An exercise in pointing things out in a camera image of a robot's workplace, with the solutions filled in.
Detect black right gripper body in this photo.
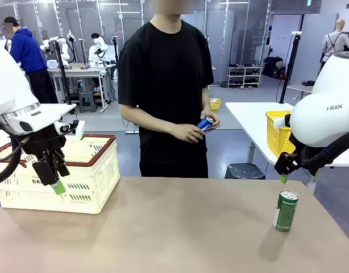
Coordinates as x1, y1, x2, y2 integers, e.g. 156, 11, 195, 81
287, 132, 306, 166

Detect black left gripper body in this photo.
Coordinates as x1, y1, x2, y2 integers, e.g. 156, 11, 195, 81
20, 124, 67, 160

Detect green drink can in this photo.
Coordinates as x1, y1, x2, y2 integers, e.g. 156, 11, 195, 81
273, 189, 300, 232

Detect blue Pepsi can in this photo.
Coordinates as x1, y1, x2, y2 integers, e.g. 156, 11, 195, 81
197, 115, 215, 133

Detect person's right forearm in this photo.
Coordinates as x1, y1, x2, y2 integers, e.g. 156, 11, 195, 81
120, 104, 181, 140

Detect person's left forearm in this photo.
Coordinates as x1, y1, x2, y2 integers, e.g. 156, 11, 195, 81
201, 86, 218, 120

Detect yellow plastic basket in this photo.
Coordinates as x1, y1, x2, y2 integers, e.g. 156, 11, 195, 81
265, 110, 297, 159

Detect person's left hand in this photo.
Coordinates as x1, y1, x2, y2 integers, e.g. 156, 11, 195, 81
201, 111, 221, 134

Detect person's right hand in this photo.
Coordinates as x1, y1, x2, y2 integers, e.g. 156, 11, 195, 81
173, 124, 206, 143

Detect black stool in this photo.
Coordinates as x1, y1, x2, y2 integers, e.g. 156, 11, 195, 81
225, 163, 267, 180

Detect large white table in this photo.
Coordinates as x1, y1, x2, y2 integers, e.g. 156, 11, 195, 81
225, 101, 349, 169

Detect grey plastic stool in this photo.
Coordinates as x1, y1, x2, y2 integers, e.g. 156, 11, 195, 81
78, 90, 98, 114

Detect black tripod pole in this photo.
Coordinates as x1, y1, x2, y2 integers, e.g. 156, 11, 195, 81
54, 42, 73, 106

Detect white lab desk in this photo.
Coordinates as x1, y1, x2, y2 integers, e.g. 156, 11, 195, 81
47, 65, 118, 112

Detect man in blue hoodie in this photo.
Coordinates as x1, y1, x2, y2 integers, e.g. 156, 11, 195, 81
3, 16, 59, 105

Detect black bag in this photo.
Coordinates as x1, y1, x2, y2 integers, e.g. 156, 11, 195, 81
262, 56, 285, 79

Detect white shoe rack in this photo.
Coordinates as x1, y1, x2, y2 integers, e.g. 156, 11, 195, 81
227, 65, 263, 89

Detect small white lab robot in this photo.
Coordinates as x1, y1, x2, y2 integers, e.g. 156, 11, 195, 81
93, 36, 110, 59
40, 36, 70, 68

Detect seated person in white shirt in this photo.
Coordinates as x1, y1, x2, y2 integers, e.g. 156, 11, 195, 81
88, 32, 107, 65

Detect mannequin with grey shirt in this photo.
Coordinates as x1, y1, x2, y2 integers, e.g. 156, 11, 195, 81
320, 19, 349, 62

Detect person in black t-shirt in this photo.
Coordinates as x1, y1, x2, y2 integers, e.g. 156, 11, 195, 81
117, 19, 215, 179

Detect cream shopping basket brown handles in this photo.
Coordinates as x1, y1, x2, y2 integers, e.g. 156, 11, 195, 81
0, 134, 121, 215

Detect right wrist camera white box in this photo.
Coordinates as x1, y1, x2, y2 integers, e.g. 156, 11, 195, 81
273, 113, 292, 129

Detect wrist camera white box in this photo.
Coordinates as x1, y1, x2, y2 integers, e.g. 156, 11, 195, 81
273, 113, 292, 129
60, 119, 86, 140

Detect black right arm cable sleeve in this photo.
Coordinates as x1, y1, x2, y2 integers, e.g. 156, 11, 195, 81
297, 131, 349, 177

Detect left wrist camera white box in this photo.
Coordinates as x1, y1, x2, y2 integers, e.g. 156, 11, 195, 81
60, 119, 86, 140

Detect white table with cable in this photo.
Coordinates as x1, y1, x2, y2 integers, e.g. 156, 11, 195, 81
38, 102, 78, 122

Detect black pole with white camera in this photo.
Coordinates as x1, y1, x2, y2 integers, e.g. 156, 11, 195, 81
279, 31, 303, 105

